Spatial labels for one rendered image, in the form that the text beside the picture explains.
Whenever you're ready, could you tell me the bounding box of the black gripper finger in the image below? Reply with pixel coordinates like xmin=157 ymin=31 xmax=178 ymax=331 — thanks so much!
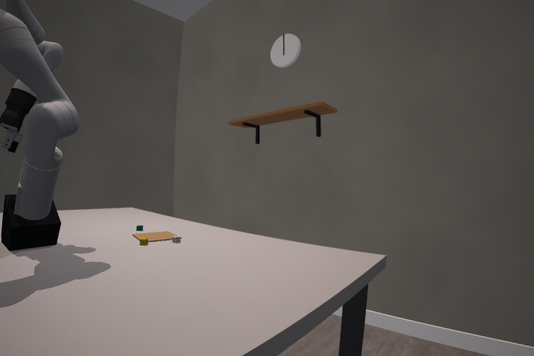
xmin=0 ymin=123 xmax=18 ymax=149
xmin=8 ymin=132 xmax=23 ymax=153

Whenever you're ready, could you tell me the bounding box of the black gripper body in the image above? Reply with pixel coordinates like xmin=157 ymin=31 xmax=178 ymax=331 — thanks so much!
xmin=0 ymin=79 xmax=41 ymax=132

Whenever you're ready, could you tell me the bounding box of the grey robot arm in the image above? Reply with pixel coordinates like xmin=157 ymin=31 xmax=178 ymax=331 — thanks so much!
xmin=0 ymin=0 xmax=79 ymax=220

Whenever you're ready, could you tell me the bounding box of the tan square mat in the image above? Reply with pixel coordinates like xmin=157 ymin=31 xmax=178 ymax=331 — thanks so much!
xmin=132 ymin=231 xmax=176 ymax=242

